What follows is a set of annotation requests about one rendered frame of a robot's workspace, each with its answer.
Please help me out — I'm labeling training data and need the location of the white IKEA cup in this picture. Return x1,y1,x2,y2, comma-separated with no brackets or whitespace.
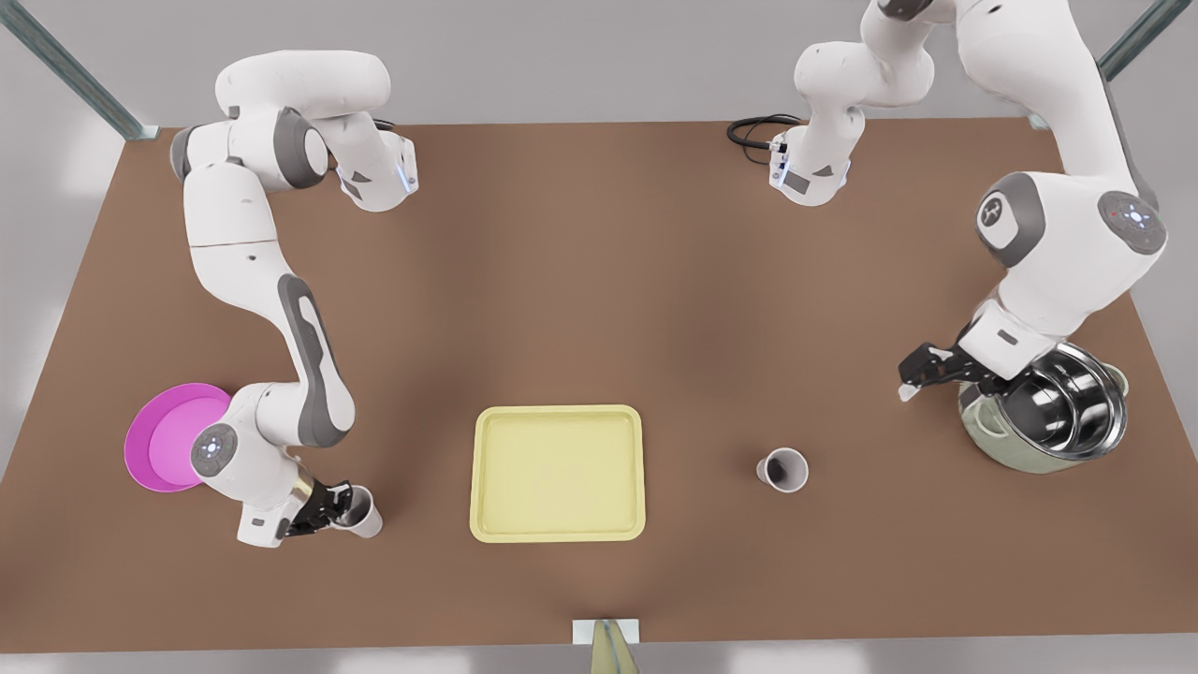
329,485,384,540
756,447,810,494

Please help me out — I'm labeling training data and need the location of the yellow plastic tray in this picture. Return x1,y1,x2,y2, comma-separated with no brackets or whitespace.
469,404,647,544

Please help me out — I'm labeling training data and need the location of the stainless steel pot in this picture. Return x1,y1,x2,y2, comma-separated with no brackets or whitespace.
958,341,1131,475

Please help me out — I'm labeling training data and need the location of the magenta plate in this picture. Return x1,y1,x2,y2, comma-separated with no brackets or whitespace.
124,382,233,493

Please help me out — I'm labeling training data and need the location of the black cable loop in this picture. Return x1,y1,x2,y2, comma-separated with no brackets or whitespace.
727,114,806,152

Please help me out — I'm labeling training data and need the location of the silver frame post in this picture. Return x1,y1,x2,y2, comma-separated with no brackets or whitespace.
0,0,160,141
573,618,641,674
1028,0,1195,130

